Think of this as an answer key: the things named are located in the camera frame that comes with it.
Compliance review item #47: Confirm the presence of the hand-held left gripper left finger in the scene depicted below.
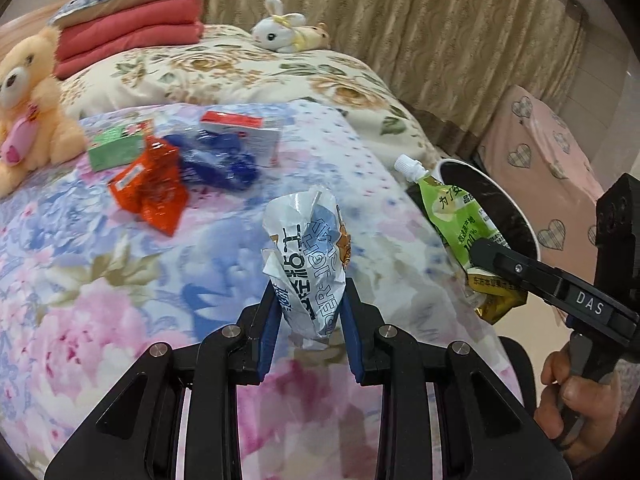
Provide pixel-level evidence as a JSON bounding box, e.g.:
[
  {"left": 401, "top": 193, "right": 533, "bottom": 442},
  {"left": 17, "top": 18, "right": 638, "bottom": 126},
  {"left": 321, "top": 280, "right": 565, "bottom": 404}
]
[{"left": 44, "top": 277, "right": 286, "bottom": 480}]

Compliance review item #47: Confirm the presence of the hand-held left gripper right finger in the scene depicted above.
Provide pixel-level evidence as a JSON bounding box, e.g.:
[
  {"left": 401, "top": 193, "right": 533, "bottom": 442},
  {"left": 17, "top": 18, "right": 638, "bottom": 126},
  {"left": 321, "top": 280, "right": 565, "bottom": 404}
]
[{"left": 340, "top": 277, "right": 573, "bottom": 480}]

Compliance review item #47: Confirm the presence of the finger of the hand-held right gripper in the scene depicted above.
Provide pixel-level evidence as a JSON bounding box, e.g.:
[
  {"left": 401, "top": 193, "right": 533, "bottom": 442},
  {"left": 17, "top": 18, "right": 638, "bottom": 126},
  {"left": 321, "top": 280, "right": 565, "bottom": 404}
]
[{"left": 470, "top": 239, "right": 563, "bottom": 306}]

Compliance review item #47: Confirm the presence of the yellow snack packet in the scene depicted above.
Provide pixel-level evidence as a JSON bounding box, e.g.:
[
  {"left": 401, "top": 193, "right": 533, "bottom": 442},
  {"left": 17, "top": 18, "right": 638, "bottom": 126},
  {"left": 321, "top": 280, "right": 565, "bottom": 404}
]
[{"left": 465, "top": 267, "right": 528, "bottom": 325}]

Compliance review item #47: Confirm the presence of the white bin with black bag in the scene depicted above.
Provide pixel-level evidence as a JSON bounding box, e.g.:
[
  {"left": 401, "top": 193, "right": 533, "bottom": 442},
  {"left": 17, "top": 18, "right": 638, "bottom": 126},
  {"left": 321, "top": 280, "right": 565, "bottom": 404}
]
[{"left": 406, "top": 159, "right": 546, "bottom": 411}]

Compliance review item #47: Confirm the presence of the green spout pouch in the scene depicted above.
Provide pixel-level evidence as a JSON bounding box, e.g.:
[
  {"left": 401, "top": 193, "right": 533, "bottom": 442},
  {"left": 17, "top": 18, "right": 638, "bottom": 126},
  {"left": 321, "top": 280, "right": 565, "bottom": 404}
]
[{"left": 393, "top": 155, "right": 511, "bottom": 268}]

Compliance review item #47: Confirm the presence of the white blue snack wrapper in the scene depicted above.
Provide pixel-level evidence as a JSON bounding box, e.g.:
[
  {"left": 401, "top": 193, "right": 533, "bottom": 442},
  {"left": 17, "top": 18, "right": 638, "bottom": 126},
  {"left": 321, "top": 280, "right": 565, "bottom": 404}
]
[{"left": 261, "top": 185, "right": 353, "bottom": 351}]

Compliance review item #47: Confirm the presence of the blue plastic wrapper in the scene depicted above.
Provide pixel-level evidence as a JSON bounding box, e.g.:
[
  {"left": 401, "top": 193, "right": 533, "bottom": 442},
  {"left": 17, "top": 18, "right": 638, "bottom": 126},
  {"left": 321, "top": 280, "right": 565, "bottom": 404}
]
[{"left": 162, "top": 129, "right": 261, "bottom": 192}]

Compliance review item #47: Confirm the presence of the orange snack packet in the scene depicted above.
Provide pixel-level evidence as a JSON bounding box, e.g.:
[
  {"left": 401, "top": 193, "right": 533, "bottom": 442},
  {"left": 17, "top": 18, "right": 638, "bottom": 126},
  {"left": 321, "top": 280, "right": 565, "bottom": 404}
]
[{"left": 107, "top": 136, "right": 188, "bottom": 237}]

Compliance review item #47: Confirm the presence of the green drink carton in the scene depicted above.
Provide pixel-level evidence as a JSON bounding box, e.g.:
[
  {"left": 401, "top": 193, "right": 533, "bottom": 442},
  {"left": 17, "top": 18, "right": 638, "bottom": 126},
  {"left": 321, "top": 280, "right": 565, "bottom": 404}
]
[{"left": 87, "top": 120, "right": 153, "bottom": 172}]

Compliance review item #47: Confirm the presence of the person's right hand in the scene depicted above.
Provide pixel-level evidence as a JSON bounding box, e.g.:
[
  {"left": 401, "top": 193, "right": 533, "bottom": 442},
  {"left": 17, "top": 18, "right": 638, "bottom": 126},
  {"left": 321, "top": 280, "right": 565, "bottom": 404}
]
[{"left": 532, "top": 347, "right": 636, "bottom": 461}]

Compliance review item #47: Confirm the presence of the pink heart print cloth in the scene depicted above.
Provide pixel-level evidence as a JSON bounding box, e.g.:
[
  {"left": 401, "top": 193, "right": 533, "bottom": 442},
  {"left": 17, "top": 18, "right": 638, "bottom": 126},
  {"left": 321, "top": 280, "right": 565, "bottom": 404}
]
[{"left": 477, "top": 84, "right": 608, "bottom": 271}]

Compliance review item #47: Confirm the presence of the red white box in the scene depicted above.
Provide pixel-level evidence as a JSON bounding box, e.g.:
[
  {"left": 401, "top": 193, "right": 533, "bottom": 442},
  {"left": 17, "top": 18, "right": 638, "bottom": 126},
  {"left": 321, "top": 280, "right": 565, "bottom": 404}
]
[{"left": 200, "top": 110, "right": 282, "bottom": 167}]

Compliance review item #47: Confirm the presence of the cream floral duvet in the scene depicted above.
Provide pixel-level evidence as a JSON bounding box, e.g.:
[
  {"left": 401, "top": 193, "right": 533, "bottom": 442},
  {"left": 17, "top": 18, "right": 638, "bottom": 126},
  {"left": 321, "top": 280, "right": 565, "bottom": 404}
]
[{"left": 57, "top": 24, "right": 441, "bottom": 161}]

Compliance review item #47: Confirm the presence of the beige patterned curtain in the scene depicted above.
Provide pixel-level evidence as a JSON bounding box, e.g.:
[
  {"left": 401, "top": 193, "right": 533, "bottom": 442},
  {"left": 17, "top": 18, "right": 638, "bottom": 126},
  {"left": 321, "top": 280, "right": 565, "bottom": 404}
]
[{"left": 165, "top": 0, "right": 626, "bottom": 161}]

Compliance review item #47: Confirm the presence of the small brown bear plush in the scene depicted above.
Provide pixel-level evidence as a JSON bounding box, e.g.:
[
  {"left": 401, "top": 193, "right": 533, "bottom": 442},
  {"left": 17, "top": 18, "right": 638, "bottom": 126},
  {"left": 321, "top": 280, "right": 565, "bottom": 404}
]
[{"left": 295, "top": 22, "right": 332, "bottom": 52}]

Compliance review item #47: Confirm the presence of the white rabbit plush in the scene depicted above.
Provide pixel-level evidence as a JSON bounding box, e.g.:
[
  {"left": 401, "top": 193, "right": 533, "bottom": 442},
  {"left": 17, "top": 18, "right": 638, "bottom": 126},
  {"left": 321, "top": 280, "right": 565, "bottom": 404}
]
[{"left": 250, "top": 0, "right": 308, "bottom": 53}]

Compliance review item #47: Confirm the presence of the beige teddy bear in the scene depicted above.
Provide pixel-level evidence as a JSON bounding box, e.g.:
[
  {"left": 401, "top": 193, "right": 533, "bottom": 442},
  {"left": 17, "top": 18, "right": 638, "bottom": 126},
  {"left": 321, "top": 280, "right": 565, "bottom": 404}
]
[{"left": 0, "top": 25, "right": 88, "bottom": 196}]

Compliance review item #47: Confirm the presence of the folded red blanket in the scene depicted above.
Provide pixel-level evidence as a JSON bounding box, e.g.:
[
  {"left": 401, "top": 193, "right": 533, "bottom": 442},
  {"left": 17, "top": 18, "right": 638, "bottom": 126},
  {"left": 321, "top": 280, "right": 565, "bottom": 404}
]
[{"left": 52, "top": 0, "right": 205, "bottom": 81}]

